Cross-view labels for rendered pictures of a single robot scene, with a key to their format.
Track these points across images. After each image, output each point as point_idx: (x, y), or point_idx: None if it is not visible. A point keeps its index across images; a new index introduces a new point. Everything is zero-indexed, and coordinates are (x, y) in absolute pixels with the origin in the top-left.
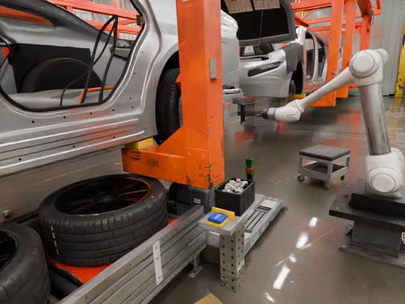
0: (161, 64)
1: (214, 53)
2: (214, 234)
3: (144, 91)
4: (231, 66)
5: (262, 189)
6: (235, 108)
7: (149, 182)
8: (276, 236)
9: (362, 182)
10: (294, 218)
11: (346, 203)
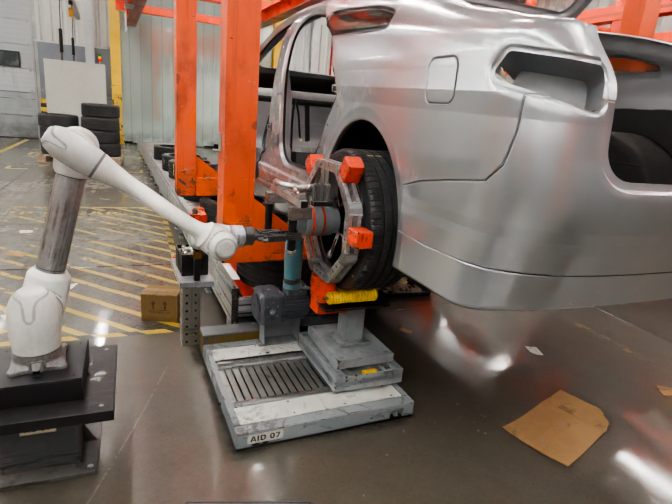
0: (332, 139)
1: (221, 127)
2: (238, 331)
3: None
4: (452, 167)
5: (335, 489)
6: (447, 287)
7: None
8: (194, 396)
9: (72, 367)
10: (196, 438)
11: (96, 360)
